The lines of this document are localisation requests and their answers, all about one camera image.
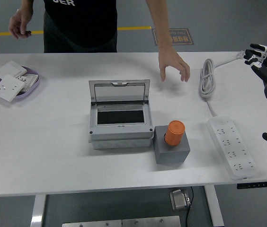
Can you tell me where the person's left hand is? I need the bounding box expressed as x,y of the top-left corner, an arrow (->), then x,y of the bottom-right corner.
158,46 -> 191,83

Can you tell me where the person's right hand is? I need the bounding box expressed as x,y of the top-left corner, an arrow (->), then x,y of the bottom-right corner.
9,8 -> 34,40

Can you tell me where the orange cylinder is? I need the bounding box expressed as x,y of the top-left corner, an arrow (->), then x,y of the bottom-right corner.
163,120 -> 186,147

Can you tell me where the grey junction box clear lid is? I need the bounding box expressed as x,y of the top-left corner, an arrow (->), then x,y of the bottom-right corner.
88,79 -> 155,149

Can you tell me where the grey cube with round hole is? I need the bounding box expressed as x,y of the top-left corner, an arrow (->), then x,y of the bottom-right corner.
154,125 -> 191,165

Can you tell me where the brown floor sign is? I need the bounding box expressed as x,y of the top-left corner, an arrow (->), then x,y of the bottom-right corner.
151,28 -> 195,46

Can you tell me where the white socket module with holes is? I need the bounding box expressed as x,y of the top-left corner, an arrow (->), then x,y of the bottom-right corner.
15,73 -> 39,93

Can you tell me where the person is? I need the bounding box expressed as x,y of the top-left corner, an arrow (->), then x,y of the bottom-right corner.
43,0 -> 118,53

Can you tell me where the purple oval tray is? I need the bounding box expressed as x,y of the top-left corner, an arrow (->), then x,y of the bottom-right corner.
0,66 -> 41,103

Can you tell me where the white power strip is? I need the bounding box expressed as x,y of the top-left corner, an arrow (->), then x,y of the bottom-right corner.
206,115 -> 256,180

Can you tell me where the black table control panel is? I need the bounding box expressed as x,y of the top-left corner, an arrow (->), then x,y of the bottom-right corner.
237,181 -> 267,190

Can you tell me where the white table leg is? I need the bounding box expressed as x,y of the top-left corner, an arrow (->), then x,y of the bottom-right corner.
204,185 -> 224,227
30,195 -> 47,227

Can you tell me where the grey metal foot pedal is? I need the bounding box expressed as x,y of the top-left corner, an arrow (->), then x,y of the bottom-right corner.
169,189 -> 191,210

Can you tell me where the white wall switch plate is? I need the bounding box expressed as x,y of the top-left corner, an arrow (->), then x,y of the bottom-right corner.
0,61 -> 27,79

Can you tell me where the white wall socket plate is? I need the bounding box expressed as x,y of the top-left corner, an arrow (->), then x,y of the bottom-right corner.
0,74 -> 26,103

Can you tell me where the thin black cable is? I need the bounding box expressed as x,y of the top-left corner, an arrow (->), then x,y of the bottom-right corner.
185,186 -> 194,227

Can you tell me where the metal base plate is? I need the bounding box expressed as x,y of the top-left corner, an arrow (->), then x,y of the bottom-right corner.
62,215 -> 181,227

